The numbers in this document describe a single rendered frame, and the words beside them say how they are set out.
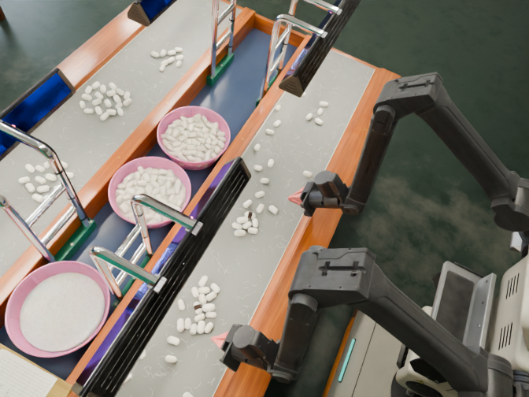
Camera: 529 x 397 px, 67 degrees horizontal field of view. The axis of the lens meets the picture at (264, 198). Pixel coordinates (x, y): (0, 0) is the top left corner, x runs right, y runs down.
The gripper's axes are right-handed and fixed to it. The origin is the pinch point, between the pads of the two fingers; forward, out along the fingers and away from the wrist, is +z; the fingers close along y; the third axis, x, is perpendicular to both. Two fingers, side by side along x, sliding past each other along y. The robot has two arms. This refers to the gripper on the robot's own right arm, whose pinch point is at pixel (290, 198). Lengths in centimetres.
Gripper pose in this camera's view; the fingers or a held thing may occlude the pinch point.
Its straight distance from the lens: 134.6
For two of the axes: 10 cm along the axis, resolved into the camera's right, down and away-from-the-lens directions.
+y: -4.3, 7.5, -5.0
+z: -7.6, -0.1, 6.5
